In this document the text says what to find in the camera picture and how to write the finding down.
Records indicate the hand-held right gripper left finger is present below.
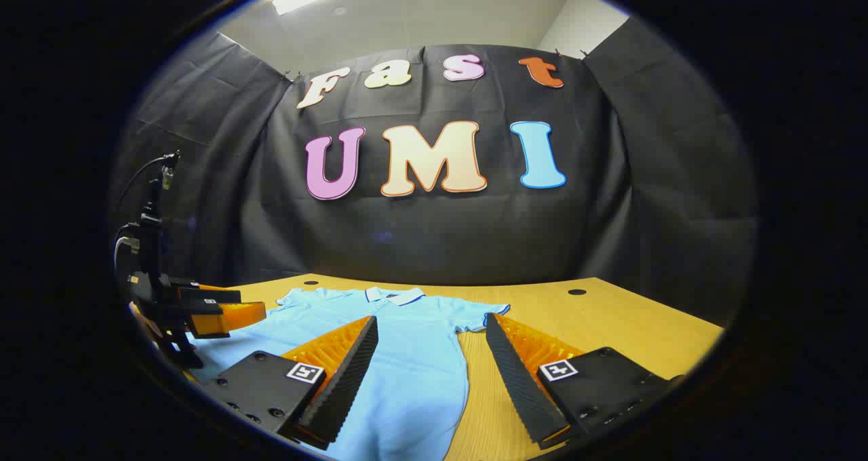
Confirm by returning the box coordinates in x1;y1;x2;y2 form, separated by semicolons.
202;315;379;451

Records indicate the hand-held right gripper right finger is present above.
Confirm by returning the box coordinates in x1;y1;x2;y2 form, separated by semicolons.
485;312;686;449

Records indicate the light blue T-shirt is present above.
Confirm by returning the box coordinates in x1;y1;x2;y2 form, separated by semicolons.
186;286;511;461

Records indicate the black backdrop cloth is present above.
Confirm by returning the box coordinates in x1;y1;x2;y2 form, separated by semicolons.
108;17;759;326

